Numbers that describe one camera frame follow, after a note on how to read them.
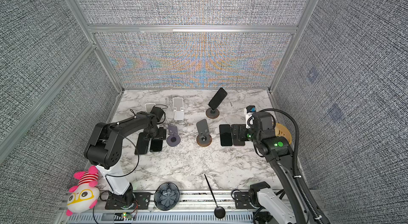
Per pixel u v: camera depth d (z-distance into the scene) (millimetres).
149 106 975
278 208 516
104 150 492
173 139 949
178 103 1175
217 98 989
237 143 930
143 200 733
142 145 899
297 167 433
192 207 730
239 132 627
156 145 914
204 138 924
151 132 791
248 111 628
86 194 692
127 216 694
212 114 1052
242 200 733
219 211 704
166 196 743
